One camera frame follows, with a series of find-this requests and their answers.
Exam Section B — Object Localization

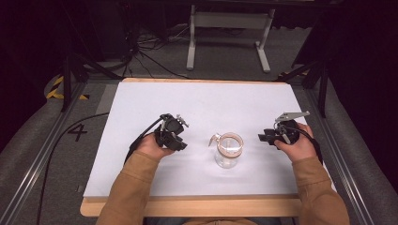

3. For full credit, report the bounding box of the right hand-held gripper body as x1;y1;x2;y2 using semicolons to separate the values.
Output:
272;111;311;146

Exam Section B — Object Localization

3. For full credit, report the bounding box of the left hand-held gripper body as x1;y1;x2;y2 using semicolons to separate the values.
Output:
155;112;191;143

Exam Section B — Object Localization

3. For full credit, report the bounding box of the clear glass jar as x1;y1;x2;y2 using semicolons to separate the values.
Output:
207;131;245;170

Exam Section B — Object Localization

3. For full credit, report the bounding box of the person's left hand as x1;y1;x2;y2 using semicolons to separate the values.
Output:
134;132;176;162

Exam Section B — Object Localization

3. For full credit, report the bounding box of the person's right hand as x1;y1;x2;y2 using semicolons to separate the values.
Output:
273;122;318;163

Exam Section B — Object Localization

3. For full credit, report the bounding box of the white table mat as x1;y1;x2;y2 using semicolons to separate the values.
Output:
83;82;338;199

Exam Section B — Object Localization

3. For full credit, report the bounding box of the black tripod stand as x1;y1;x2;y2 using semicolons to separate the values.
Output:
274;58;329;119
60;52;124;113

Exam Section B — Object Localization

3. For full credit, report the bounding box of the wooden table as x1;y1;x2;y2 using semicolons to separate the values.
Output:
79;77;338;218

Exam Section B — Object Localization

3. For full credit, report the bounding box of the white metal stand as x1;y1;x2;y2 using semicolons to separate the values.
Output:
186;4;277;74

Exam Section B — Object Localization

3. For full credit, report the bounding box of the yellow black floor tape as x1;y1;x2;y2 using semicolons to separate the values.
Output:
45;76;90;101

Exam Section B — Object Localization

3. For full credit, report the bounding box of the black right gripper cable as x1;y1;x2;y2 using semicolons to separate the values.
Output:
293;126;324;166

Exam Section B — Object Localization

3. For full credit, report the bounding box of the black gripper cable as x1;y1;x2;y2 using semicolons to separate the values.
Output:
293;126;324;166
35;112;164;225

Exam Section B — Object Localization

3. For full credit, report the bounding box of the aluminium floor rail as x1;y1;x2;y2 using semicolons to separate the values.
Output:
303;87;377;225
0;80;89;225

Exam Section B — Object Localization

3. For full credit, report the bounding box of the bundle of floor cables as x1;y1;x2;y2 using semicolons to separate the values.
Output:
123;26;192;80

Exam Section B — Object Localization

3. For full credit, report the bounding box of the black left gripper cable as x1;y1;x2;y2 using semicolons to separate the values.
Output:
35;112;164;225

